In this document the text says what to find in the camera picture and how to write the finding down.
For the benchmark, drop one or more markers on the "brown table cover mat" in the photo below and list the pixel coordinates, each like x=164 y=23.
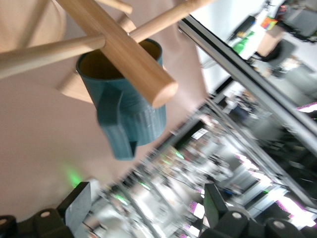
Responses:
x=37 y=124

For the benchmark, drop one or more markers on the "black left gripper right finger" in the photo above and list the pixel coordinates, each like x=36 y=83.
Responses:
x=215 y=210

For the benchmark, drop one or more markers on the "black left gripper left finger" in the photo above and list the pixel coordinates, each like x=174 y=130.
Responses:
x=76 y=213

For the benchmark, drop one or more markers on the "long aluminium frame rail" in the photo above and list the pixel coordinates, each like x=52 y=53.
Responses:
x=247 y=77

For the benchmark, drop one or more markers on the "wooden mug tree rack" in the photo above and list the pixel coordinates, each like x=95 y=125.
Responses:
x=123 y=42

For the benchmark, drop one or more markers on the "teal mug with yellow inside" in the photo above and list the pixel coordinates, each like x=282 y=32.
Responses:
x=138 y=111

